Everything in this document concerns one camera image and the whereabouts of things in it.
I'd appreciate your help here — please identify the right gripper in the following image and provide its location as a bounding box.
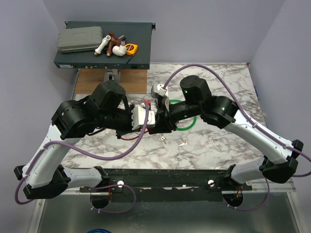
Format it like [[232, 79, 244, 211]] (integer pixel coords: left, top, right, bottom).
[[148, 98, 202, 134]]

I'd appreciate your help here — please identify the green cable lock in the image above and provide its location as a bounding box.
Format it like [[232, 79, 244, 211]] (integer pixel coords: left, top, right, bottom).
[[170, 99, 197, 133]]

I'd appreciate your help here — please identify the red cable lock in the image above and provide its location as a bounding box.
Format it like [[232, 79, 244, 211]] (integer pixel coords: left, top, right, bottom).
[[121, 100, 151, 141]]

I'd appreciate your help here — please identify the white elbow fitting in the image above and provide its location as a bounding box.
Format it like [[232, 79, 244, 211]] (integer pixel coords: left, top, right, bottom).
[[112, 45, 127, 56]]

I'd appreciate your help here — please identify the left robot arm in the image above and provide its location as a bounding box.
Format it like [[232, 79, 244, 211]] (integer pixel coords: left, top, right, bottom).
[[14, 81, 134, 200]]

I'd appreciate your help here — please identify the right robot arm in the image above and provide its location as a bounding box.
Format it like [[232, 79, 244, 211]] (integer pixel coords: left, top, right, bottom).
[[149, 75, 303, 190]]

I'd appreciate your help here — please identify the silver key pair right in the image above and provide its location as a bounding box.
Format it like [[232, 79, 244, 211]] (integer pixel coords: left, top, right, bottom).
[[178, 138, 188, 147]]

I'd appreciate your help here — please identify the wooden board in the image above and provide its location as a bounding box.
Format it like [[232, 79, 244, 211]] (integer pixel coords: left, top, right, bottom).
[[74, 68, 148, 94]]

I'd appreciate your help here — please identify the yellow tape measure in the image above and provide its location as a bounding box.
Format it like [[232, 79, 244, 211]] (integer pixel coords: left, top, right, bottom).
[[125, 43, 139, 56]]

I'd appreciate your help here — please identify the white pipe fitting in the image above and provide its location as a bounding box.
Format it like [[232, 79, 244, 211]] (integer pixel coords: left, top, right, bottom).
[[94, 35, 111, 56]]

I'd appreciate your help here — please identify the brown pipe fitting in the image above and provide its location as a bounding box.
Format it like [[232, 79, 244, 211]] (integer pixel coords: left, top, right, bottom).
[[106, 31, 126, 57]]

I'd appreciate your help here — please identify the grey plastic case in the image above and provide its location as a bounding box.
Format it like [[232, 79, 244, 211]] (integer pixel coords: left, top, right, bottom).
[[57, 26, 103, 53]]

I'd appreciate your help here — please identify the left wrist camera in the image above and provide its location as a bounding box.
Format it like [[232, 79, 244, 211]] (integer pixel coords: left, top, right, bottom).
[[131, 104, 156, 130]]

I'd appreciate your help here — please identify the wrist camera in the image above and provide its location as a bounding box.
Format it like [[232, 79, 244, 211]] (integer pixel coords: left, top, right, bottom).
[[131, 104, 156, 130], [151, 83, 170, 110]]

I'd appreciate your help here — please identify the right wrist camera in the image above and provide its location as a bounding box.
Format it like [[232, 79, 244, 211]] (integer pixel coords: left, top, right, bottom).
[[151, 83, 170, 110]]

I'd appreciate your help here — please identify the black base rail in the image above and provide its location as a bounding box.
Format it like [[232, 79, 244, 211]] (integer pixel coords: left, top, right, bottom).
[[80, 168, 252, 202]]

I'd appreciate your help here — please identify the grey metal bracket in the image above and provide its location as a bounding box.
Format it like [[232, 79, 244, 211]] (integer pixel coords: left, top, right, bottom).
[[104, 69, 121, 83]]

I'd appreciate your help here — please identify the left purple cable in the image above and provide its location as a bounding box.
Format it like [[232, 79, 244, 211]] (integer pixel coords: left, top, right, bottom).
[[14, 102, 150, 214]]

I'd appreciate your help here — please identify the purple cable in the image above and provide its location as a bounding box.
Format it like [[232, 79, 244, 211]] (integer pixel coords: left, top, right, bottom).
[[14, 102, 150, 214], [164, 63, 311, 211]]

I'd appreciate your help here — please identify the dark rack switch box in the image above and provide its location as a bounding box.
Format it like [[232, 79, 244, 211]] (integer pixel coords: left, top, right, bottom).
[[53, 20, 156, 70]]

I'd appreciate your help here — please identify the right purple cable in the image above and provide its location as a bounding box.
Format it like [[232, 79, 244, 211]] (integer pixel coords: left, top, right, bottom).
[[164, 63, 311, 211]]

